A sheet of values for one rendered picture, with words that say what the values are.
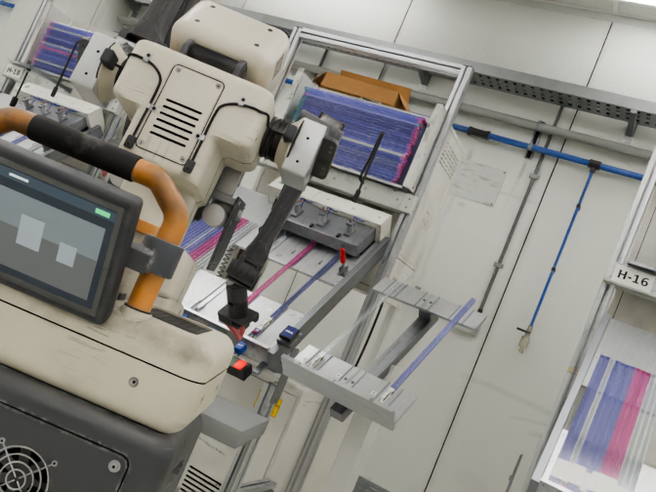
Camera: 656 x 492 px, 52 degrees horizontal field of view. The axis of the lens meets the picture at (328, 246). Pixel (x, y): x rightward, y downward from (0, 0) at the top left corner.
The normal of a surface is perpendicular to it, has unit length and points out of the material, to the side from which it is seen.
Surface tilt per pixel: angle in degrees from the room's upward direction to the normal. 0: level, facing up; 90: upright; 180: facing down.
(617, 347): 44
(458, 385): 90
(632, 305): 90
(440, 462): 90
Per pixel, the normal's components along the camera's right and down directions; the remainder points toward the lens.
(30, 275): -0.17, 0.32
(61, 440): 0.00, -0.07
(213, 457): -0.36, -0.22
